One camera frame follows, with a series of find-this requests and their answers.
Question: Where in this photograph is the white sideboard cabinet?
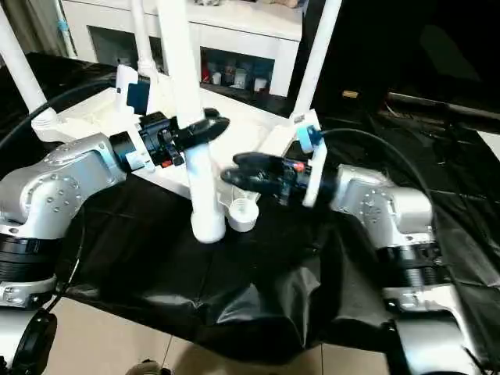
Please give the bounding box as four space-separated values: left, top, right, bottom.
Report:
60 0 305 97

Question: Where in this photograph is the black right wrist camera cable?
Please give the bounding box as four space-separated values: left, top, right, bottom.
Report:
319 127 489 375

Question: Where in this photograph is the grey curtain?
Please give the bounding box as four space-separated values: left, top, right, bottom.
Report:
0 0 68 59

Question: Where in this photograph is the white plastic table top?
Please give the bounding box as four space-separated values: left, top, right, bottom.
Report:
30 77 327 232

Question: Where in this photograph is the white plastic table leg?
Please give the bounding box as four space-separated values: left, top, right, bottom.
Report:
0 5 59 134
155 0 227 244
130 0 159 79
291 0 344 120

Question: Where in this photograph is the white flat board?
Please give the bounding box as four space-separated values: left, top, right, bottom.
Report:
478 130 500 158

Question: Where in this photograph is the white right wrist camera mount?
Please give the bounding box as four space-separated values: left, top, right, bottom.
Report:
295 111 329 208

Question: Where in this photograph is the black mat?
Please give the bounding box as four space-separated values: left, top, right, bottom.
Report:
0 50 500 366

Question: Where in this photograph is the black metal rail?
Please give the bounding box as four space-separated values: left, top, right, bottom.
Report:
386 91 500 118

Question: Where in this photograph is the white printed jar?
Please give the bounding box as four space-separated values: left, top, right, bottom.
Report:
234 64 249 89

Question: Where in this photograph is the dark tall cabinet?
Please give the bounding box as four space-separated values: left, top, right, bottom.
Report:
288 0 390 114

